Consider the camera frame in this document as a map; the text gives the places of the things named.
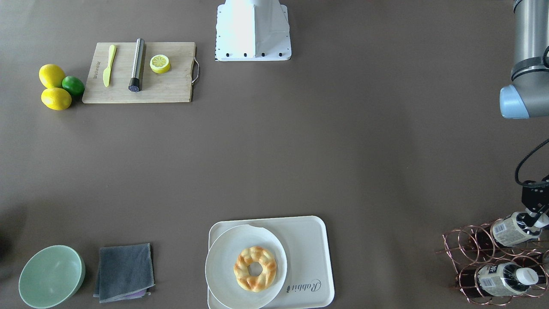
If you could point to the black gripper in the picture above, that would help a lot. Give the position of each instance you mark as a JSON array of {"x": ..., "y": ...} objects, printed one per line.
[{"x": 533, "y": 197}]

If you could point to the tea bottle white cap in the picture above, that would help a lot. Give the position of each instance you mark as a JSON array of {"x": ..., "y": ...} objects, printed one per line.
[{"x": 507, "y": 232}]

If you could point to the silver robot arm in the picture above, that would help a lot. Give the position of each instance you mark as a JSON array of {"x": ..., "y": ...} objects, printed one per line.
[{"x": 527, "y": 95}]

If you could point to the lower tea bottle in rack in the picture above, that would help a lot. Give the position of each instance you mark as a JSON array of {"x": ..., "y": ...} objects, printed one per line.
[{"x": 503, "y": 280}]

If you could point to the white serving tray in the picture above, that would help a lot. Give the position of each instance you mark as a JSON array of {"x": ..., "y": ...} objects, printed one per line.
[{"x": 309, "y": 280}]

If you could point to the white round plate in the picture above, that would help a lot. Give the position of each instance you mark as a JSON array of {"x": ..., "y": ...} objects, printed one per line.
[{"x": 222, "y": 257}]

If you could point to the bamboo cutting board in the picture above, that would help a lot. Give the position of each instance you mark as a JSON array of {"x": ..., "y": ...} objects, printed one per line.
[{"x": 174, "y": 86}]

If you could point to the halved lemon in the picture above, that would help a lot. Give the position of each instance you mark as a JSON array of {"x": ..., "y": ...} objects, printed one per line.
[{"x": 160, "y": 64}]

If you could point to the grey folded cloth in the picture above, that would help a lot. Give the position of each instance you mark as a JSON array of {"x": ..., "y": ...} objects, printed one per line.
[{"x": 124, "y": 273}]

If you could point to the steel muddler black tip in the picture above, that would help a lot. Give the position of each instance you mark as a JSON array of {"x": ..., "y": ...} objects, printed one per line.
[{"x": 137, "y": 66}]

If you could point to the yellow plastic knife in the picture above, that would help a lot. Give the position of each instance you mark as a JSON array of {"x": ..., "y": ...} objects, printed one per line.
[{"x": 107, "y": 71}]

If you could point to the green lime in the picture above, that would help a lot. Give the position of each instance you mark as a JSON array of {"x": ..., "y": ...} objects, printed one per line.
[{"x": 73, "y": 85}]

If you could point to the mint green bowl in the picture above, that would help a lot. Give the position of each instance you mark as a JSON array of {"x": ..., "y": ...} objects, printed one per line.
[{"x": 51, "y": 276}]

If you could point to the lower whole lemon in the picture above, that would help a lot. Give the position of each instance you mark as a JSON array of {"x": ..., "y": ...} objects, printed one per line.
[{"x": 57, "y": 99}]

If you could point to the whole lemon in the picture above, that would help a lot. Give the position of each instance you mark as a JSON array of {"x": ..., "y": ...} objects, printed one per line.
[
  {"x": 57, "y": 99},
  {"x": 51, "y": 76}
]

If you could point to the upper whole lemon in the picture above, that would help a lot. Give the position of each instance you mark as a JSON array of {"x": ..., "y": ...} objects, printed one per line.
[{"x": 51, "y": 76}]

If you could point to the copper wire bottle rack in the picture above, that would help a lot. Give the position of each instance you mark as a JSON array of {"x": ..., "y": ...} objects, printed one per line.
[{"x": 471, "y": 247}]

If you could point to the braided ring donut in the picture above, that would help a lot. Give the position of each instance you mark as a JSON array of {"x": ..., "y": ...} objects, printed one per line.
[{"x": 255, "y": 269}]

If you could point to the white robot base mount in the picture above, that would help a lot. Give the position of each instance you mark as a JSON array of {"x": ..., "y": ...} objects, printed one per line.
[{"x": 252, "y": 30}]

